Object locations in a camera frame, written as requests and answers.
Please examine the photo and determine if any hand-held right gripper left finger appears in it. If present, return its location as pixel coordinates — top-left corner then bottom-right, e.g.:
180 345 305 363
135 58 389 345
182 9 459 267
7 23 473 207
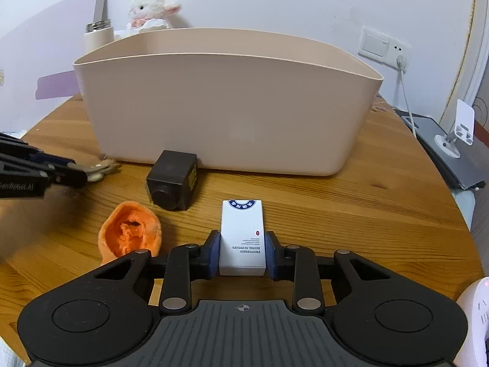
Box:
82 231 222 314

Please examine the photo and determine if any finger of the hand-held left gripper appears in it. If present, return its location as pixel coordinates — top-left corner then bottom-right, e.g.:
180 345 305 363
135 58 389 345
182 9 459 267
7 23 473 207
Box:
0 153 88 189
0 132 78 169

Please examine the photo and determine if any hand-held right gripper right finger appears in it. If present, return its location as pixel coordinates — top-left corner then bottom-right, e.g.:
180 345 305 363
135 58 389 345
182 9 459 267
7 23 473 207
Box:
265 231 406 314

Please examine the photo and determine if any white cardboard box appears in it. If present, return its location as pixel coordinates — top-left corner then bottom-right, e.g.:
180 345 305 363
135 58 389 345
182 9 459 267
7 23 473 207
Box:
219 199 267 276

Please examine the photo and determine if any black cube box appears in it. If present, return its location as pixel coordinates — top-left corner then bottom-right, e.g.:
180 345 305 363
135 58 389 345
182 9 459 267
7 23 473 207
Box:
146 150 198 211

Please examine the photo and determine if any orange fuzzy sock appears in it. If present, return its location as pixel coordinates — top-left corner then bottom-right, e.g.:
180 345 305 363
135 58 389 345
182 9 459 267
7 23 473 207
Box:
98 201 163 265

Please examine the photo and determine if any lilac panel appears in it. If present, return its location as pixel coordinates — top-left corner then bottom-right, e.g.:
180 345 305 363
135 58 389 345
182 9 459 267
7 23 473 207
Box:
0 0 102 132

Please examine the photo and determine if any white thermos bottle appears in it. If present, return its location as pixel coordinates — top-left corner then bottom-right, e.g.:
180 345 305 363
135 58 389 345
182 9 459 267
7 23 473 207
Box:
83 0 116 54

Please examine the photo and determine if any beige plastic storage bin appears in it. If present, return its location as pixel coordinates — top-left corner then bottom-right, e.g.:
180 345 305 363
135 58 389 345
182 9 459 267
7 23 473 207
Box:
72 27 384 177

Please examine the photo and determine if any white cloth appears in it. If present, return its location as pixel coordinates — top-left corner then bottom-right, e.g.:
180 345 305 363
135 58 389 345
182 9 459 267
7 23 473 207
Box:
0 337 30 367

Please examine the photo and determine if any white plush lamb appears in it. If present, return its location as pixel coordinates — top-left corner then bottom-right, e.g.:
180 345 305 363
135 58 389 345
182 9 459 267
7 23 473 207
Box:
115 0 182 39

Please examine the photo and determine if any dark grey laptop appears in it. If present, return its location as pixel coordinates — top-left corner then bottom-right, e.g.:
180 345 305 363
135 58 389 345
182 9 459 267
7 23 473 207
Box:
395 109 487 191

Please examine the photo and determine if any white power strip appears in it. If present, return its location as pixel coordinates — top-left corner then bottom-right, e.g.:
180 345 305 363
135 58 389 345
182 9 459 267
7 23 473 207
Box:
452 276 489 367

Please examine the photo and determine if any white phone stand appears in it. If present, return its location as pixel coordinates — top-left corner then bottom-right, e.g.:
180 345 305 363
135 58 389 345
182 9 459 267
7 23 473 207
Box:
435 99 476 160

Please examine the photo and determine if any white plug and cable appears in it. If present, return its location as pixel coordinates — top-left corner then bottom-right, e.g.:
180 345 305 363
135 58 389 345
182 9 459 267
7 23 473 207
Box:
395 54 418 137

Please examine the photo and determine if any white wall switch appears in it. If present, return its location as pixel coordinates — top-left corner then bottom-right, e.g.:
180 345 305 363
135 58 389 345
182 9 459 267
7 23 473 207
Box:
358 26 391 62

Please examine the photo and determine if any white wall socket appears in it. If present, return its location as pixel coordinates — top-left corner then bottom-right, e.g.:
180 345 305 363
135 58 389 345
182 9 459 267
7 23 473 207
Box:
385 40 412 72

